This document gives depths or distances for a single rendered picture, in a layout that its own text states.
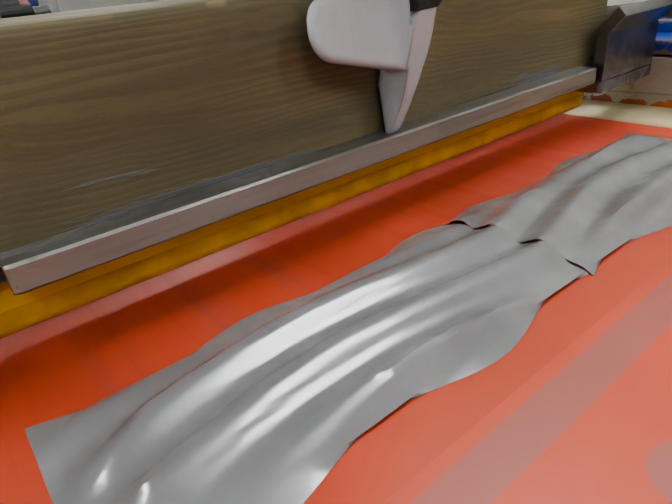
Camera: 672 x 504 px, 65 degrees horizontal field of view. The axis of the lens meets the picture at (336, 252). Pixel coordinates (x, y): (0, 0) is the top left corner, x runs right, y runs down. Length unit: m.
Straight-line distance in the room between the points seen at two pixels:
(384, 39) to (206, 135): 0.08
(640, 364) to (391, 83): 0.15
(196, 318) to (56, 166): 0.07
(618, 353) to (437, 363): 0.05
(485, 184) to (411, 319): 0.14
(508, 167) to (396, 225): 0.10
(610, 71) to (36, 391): 0.37
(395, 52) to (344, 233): 0.08
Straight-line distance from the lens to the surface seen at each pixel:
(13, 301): 0.21
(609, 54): 0.40
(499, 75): 0.33
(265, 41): 0.22
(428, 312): 0.18
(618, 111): 0.45
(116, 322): 0.22
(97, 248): 0.19
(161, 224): 0.19
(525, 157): 0.34
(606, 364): 0.17
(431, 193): 0.29
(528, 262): 0.21
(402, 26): 0.23
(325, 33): 0.21
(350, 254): 0.23
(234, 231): 0.23
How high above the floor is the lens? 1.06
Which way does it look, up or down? 27 degrees down
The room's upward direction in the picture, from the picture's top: 6 degrees counter-clockwise
